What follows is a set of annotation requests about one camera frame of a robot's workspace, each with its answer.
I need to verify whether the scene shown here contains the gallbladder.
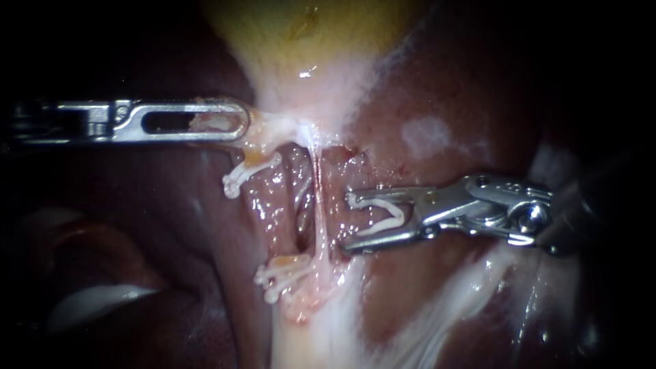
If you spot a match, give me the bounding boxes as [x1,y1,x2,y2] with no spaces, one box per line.
[198,0,417,154]

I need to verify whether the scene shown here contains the left arm instrument jaw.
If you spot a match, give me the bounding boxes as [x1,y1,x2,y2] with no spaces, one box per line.
[113,99,252,144]

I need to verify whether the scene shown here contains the right arm instrument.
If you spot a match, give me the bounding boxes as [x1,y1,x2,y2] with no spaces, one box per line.
[413,173,556,247]

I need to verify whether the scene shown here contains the pale fatty tissue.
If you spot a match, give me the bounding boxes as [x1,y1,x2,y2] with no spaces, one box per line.
[44,283,161,335]
[269,241,519,369]

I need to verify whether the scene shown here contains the left arm instrument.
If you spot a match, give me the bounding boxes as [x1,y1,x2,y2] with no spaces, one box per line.
[9,99,135,146]

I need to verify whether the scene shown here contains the white clip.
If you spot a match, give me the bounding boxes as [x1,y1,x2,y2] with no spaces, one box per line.
[221,152,284,200]
[253,260,312,287]
[262,275,316,305]
[346,192,407,238]

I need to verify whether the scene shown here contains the right arm instrument jaw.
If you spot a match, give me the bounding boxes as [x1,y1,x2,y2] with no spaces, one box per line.
[344,185,448,207]
[340,224,440,256]

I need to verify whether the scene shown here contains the thin tube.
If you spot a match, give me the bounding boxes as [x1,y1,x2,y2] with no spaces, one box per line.
[306,137,333,275]
[268,254,312,271]
[241,141,269,169]

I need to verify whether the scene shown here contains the dark red liver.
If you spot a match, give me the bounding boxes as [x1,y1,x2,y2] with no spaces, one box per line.
[0,0,636,369]

